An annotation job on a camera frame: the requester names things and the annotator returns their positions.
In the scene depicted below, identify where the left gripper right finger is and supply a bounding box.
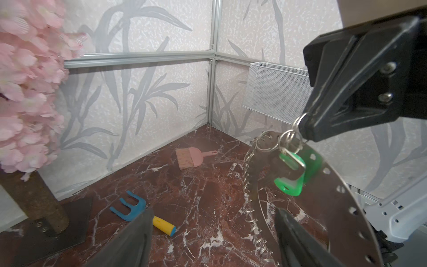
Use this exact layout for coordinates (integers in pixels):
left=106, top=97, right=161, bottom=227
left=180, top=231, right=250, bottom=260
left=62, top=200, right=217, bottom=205
left=275, top=209, right=343, bottom=267

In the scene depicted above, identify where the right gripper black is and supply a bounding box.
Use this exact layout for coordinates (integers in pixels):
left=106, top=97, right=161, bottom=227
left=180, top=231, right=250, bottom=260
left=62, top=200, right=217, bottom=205
left=298, top=6, right=427, bottom=142

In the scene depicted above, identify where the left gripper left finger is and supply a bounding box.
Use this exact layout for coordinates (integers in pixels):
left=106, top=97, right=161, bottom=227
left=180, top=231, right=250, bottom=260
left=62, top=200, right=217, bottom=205
left=86, top=209, right=154, bottom=267

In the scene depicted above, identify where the key with green tag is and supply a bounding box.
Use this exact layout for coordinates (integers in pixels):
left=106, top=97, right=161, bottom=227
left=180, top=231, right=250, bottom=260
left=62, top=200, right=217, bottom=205
left=274, top=148, right=323, bottom=196

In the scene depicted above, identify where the blue yellow garden fork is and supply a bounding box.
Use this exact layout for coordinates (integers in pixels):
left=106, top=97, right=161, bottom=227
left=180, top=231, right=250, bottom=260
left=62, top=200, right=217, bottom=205
left=110, top=190, right=176, bottom=237

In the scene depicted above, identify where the pink hand brush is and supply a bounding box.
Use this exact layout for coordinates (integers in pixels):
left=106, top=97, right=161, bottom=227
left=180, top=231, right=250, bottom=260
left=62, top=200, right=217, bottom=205
left=175, top=148, right=218, bottom=170

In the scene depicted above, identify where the pink cherry blossom tree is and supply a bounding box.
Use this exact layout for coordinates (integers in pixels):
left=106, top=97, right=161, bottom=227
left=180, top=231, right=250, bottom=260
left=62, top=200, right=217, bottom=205
left=0, top=0, right=94, bottom=267

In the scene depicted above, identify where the white wire mesh basket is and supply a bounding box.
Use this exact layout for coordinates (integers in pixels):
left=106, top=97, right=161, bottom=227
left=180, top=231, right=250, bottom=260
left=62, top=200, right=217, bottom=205
left=242, top=62, right=312, bottom=124

